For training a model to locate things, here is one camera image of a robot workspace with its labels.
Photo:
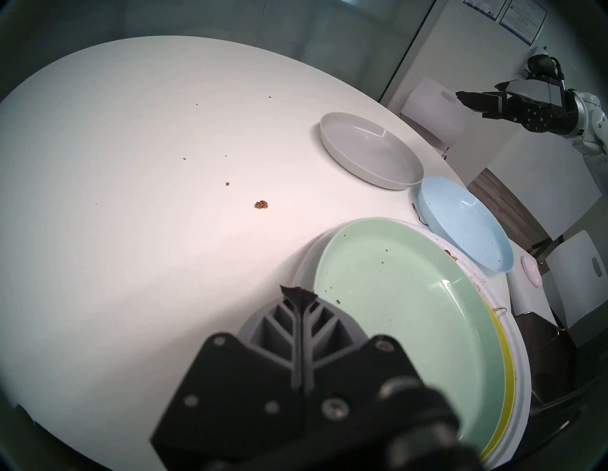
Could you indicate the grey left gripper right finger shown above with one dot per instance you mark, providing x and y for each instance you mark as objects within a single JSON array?
[{"x": 351, "y": 370}]

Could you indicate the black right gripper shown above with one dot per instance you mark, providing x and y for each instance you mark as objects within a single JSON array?
[{"x": 541, "y": 114}]

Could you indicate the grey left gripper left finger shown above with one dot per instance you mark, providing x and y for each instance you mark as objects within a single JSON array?
[{"x": 237, "y": 394}]

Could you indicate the mint green plastic plate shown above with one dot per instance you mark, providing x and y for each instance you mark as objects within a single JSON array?
[{"x": 403, "y": 323}]

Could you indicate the light blue plastic plate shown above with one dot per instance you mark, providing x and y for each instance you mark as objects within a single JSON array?
[{"x": 465, "y": 228}]

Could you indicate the grey plastic plate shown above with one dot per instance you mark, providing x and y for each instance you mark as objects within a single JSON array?
[{"x": 370, "y": 152}]

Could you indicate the yellow plastic plate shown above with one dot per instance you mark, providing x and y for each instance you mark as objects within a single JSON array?
[{"x": 507, "y": 380}]

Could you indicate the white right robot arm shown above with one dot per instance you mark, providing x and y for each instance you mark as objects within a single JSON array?
[{"x": 593, "y": 142}]

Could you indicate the white plastic chair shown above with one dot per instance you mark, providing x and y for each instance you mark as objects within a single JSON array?
[
  {"x": 432, "y": 114},
  {"x": 579, "y": 285}
]

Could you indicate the thin dried food strand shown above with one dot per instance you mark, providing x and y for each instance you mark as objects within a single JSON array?
[{"x": 419, "y": 214}]

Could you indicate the large white paper plate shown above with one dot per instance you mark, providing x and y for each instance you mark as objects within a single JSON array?
[{"x": 521, "y": 375}]

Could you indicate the pale pink round disc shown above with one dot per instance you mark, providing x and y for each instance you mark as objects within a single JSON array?
[{"x": 531, "y": 271}]

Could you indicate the brown food crumb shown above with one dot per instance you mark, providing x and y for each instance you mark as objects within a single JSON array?
[{"x": 261, "y": 204}]

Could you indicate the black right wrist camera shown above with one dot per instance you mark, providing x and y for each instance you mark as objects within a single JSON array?
[{"x": 544, "y": 66}]

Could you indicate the blue bordered wall poster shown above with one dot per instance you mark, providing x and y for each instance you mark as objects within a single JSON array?
[
  {"x": 482, "y": 7},
  {"x": 525, "y": 19}
]

